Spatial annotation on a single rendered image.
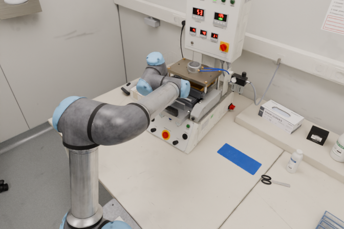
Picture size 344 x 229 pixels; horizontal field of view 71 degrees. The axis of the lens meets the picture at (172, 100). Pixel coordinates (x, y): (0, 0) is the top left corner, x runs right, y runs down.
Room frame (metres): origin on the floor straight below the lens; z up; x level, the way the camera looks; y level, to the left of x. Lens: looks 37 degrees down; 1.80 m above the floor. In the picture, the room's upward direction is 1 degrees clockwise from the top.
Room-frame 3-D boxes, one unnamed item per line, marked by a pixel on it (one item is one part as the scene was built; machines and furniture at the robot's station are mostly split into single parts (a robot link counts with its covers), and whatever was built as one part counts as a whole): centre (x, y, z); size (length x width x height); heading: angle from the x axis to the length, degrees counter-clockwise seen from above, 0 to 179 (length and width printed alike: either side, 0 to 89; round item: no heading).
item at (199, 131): (1.21, -0.13, 0.84); 0.53 x 0.37 x 0.17; 143
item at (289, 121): (1.16, -0.67, 0.83); 0.23 x 0.12 x 0.07; 38
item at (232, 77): (1.20, -0.38, 1.05); 0.15 x 0.05 x 0.15; 53
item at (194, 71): (1.24, -0.16, 1.08); 0.31 x 0.24 x 0.13; 53
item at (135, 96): (1.45, 0.20, 0.80); 0.19 x 0.13 x 0.09; 135
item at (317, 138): (0.99, -0.83, 0.83); 0.09 x 0.06 x 0.07; 52
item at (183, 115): (1.13, -0.05, 0.97); 0.30 x 0.22 x 0.08; 143
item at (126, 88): (1.54, 0.29, 0.79); 0.20 x 0.08 x 0.08; 135
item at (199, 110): (1.08, -0.19, 0.97); 0.26 x 0.05 x 0.07; 143
